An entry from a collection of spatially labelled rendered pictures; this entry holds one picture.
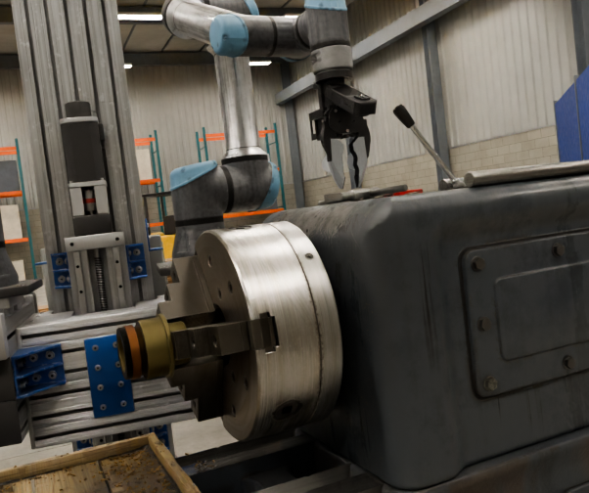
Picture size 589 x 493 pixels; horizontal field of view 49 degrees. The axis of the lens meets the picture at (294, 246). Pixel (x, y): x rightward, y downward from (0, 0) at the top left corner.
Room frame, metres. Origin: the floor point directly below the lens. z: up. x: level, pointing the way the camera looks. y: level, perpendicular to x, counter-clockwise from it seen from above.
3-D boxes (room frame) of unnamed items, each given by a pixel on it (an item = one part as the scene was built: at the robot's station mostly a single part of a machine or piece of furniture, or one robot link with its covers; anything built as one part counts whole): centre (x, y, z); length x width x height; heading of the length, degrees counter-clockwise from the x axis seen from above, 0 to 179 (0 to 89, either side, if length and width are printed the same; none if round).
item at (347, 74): (1.22, -0.11, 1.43); 0.09 x 0.08 x 0.12; 24
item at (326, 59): (1.21, -0.11, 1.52); 0.08 x 0.08 x 0.05
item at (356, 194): (1.15, -0.11, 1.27); 0.12 x 0.02 x 0.02; 121
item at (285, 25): (1.29, -0.05, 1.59); 0.11 x 0.11 x 0.08; 28
